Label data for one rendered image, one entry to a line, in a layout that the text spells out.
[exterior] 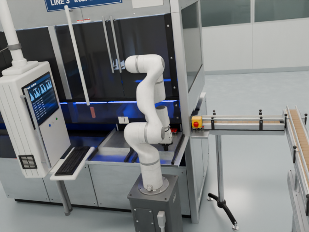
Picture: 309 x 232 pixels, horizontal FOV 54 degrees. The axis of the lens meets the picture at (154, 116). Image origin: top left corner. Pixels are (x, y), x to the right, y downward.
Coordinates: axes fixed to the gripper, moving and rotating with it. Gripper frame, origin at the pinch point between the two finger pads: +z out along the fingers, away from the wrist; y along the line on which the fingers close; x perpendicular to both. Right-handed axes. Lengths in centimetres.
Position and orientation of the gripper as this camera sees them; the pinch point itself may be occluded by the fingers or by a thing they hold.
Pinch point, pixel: (166, 148)
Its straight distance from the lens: 212.9
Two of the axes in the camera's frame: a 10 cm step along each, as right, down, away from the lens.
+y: -9.6, 0.0, 2.9
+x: -2.7, 4.2, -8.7
